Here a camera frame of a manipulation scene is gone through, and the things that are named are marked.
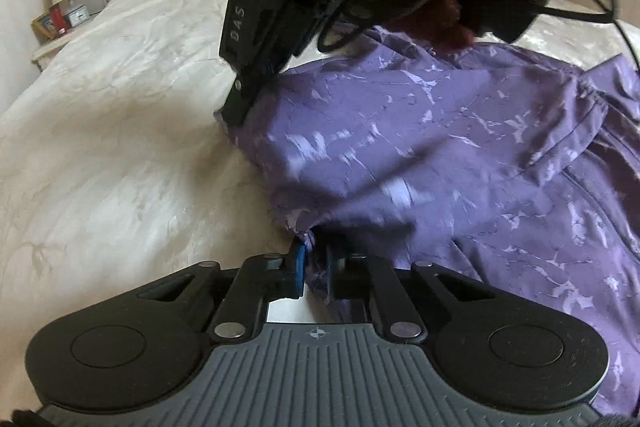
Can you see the small red box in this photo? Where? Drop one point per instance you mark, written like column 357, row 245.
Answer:
column 58, row 18

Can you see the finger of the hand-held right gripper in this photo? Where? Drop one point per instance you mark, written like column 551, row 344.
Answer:
column 239, row 104

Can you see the small white clock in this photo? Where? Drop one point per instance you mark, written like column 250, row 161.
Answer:
column 78, row 16

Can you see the bed with white bedspread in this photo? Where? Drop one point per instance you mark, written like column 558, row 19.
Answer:
column 115, row 132

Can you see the white nightstand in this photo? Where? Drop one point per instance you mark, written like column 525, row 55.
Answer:
column 50, row 49

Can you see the small picture frame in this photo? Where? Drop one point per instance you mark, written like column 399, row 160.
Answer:
column 46, row 26

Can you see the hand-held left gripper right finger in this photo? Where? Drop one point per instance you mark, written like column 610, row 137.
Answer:
column 331, row 268

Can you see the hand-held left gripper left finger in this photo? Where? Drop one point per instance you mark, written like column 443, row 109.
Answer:
column 299, row 268

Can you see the purple patterned jacket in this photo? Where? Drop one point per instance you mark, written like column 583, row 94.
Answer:
column 440, row 147

